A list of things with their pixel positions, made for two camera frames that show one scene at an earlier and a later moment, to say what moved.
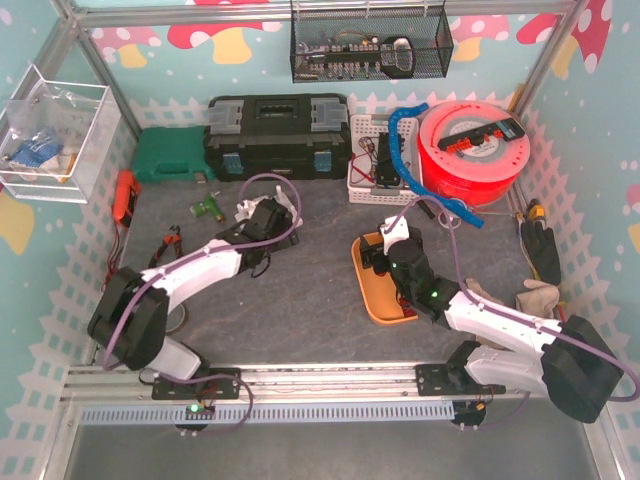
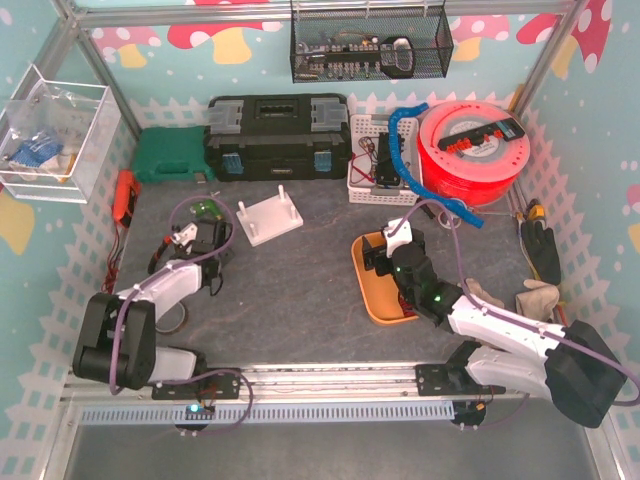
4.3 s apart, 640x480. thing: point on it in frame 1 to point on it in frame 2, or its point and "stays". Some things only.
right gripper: x=373 y=256 stays
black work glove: x=542 y=251 stays
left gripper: x=282 y=239 to x=215 y=235
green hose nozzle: x=209 y=203 stays
